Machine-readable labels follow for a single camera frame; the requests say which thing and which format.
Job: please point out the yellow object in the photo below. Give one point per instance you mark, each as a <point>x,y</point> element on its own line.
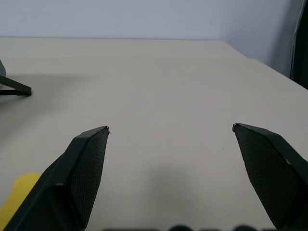
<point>16,192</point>

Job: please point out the black monitor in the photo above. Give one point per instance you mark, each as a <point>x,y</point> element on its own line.
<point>300,36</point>

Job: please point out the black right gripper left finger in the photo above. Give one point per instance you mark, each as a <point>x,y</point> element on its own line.
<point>72,183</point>

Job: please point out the whiteboard with black frame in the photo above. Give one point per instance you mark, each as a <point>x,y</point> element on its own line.
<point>21,88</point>

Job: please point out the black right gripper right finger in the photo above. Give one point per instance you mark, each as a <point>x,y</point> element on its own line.
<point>272,168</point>

